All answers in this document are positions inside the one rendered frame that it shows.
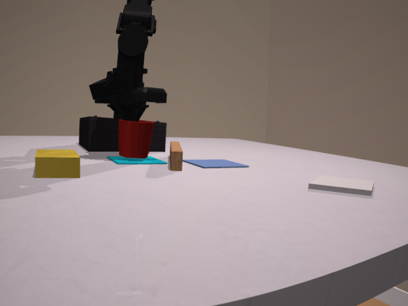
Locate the yellow rectangular block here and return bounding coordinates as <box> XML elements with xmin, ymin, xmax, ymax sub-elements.
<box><xmin>35</xmin><ymin>150</ymin><xmax>80</xmax><ymax>179</ymax></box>

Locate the tan curved wooden bar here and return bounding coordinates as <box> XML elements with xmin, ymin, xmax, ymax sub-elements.
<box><xmin>170</xmin><ymin>141</ymin><xmax>183</xmax><ymax>171</ymax></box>

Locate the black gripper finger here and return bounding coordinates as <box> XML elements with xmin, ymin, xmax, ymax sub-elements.
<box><xmin>119</xmin><ymin>104</ymin><xmax>149</xmax><ymax>122</ymax></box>
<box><xmin>107</xmin><ymin>104</ymin><xmax>124</xmax><ymax>121</ymax></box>

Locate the dark red cup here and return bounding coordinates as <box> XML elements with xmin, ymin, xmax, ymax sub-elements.
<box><xmin>118</xmin><ymin>120</ymin><xmax>155</xmax><ymax>159</ymax></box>

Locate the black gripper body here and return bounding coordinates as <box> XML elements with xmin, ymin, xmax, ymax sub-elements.
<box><xmin>95</xmin><ymin>62</ymin><xmax>166</xmax><ymax>105</ymax></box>

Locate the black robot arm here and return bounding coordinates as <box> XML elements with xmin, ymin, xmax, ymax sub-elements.
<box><xmin>89</xmin><ymin>0</ymin><xmax>157</xmax><ymax>100</ymax></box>

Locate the white flat rectangular slab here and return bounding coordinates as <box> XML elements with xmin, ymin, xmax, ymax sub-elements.
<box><xmin>308</xmin><ymin>175</ymin><xmax>374</xmax><ymax>196</ymax></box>

